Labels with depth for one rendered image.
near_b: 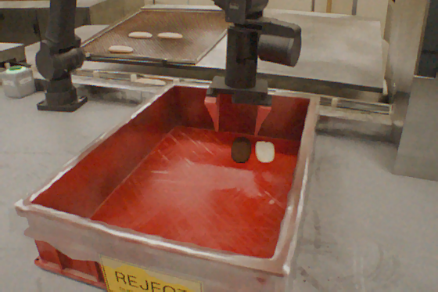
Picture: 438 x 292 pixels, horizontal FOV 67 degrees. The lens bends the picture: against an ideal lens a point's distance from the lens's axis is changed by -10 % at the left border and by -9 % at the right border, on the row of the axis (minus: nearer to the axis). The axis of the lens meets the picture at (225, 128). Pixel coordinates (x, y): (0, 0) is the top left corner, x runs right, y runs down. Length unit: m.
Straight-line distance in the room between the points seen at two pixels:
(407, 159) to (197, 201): 0.38
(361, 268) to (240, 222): 0.18
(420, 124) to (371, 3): 3.63
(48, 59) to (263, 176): 0.59
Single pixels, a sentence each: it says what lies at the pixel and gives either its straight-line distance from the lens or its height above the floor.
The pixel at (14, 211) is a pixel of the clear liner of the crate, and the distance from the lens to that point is 0.47.
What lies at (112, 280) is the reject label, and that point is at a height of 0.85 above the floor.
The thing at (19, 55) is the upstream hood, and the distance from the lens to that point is 1.49.
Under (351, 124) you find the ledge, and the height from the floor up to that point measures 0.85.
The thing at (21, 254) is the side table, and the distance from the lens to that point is 0.56.
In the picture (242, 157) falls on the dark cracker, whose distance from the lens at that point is 0.68.
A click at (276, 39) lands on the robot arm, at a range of 0.60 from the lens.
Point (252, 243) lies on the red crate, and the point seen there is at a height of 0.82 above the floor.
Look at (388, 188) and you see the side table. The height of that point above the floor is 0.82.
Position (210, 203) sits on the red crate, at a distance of 0.57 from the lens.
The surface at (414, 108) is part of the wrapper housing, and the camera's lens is 0.66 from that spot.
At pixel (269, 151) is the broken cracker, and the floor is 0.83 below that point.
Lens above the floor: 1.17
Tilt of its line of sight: 25 degrees down
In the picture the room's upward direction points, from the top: straight up
